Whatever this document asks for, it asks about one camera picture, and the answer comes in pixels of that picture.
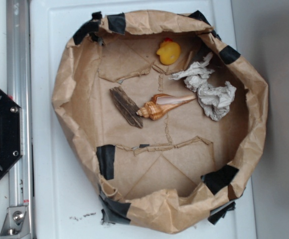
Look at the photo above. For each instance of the aluminium extrusion rail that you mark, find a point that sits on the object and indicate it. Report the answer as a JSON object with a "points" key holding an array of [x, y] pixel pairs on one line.
{"points": [[18, 86]]}

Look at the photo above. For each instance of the yellow rubber duck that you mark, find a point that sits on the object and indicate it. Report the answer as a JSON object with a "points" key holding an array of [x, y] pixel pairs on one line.
{"points": [[168, 52]]}

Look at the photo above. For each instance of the metal corner bracket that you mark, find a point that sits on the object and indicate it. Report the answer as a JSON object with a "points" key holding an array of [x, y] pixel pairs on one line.
{"points": [[16, 224]]}

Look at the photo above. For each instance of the dark wood chip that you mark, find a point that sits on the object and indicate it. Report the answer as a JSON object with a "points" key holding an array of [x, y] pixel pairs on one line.
{"points": [[126, 106]]}

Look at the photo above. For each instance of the brown paper bag bin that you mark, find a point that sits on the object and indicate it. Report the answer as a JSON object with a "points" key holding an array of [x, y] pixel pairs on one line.
{"points": [[176, 170]]}

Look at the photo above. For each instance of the white plastic tray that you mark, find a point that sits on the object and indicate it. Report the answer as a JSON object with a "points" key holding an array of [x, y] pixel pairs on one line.
{"points": [[66, 204]]}

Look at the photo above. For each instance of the striped conch seashell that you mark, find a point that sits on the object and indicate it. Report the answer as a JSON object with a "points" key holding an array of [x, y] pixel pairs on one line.
{"points": [[161, 104]]}

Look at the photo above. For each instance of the crumpled white paper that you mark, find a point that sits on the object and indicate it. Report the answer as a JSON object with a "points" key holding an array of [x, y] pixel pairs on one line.
{"points": [[215, 101]]}

